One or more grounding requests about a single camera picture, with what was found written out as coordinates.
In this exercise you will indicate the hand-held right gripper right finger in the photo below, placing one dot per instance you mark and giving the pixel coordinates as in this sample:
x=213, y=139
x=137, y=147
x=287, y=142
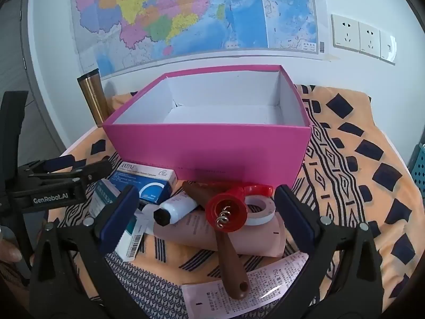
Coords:
x=294, y=217

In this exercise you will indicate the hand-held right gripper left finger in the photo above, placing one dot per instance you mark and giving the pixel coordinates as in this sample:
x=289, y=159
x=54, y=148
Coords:
x=121, y=217

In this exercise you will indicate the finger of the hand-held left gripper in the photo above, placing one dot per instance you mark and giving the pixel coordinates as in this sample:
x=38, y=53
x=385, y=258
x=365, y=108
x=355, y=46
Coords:
x=89, y=172
x=58, y=163

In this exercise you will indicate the white tape roll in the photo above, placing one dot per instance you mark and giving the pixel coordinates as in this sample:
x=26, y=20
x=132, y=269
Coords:
x=265, y=218

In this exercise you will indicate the blue white medicine box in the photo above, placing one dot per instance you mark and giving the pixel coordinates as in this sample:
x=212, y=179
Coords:
x=146, y=179

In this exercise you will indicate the red corkscrew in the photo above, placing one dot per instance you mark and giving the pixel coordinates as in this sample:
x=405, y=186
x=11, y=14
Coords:
x=229, y=202

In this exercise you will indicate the pink cosmetic tube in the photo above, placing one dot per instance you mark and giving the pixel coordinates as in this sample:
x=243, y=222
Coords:
x=196, y=234

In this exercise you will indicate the pink cardboard box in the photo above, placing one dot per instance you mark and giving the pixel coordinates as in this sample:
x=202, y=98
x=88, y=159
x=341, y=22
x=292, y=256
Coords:
x=215, y=153

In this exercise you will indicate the person's left hand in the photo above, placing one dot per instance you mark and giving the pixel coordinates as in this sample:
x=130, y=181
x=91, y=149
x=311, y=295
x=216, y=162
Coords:
x=10, y=252

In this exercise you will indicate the teal white small box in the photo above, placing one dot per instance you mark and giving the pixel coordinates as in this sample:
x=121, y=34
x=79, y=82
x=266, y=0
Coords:
x=105, y=196

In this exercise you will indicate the orange patterned cloth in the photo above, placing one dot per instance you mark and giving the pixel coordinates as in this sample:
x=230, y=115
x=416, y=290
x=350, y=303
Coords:
x=348, y=206

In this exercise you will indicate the white bottle black cap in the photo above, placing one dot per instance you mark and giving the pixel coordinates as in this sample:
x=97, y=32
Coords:
x=179, y=207

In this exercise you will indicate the gold metal tumbler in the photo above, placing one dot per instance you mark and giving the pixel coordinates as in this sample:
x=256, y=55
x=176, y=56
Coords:
x=93, y=99

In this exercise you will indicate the pink paper receipt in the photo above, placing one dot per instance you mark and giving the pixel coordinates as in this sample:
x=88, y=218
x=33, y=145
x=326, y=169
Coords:
x=265, y=287

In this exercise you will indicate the grey door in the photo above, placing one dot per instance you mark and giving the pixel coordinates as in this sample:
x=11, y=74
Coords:
x=16, y=56

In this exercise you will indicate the blue plastic basket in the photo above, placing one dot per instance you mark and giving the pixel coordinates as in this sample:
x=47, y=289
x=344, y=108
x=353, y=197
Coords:
x=419, y=172

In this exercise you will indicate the white wall socket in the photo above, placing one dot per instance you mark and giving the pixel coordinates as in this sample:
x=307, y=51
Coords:
x=369, y=40
x=388, y=47
x=345, y=33

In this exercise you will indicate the colourful wall map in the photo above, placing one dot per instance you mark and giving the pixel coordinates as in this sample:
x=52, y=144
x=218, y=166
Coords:
x=199, y=13

